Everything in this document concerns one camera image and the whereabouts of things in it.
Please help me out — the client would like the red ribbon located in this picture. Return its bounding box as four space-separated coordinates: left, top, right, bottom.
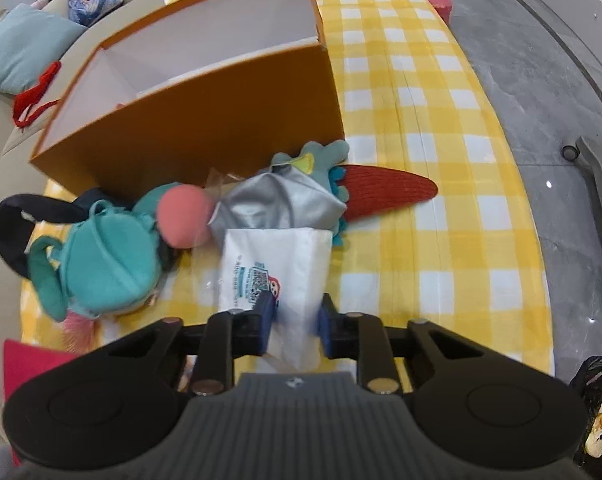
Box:
12 61 62 129

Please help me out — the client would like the pink ball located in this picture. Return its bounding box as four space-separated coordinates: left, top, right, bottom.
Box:
156 184 215 249

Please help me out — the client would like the silver fabric pouch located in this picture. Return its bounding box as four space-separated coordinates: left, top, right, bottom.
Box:
209 165 346 243

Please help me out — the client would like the white tissue pack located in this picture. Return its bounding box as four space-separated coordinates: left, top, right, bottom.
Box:
218 228 332 372

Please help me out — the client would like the light blue cushion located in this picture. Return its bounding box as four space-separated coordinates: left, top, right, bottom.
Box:
0 3 86 96

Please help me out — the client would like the teal plush toy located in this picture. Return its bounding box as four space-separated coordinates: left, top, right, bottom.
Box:
28 183 177 322

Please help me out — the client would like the black plastic bag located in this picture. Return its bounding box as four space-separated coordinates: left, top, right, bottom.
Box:
570 356 602 479

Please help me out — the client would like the black strap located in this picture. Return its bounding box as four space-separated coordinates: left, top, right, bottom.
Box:
0 187 118 279

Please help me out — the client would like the beige sofa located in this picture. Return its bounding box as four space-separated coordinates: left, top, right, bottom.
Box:
0 0 222 441

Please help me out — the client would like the teal plush with red tail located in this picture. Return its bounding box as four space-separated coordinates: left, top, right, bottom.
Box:
270 140 438 246

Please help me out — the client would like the orange cardboard box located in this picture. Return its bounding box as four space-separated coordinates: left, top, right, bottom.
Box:
32 0 344 198

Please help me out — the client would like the yellow checkered tablecloth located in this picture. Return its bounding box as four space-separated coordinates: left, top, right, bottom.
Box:
34 0 554 373

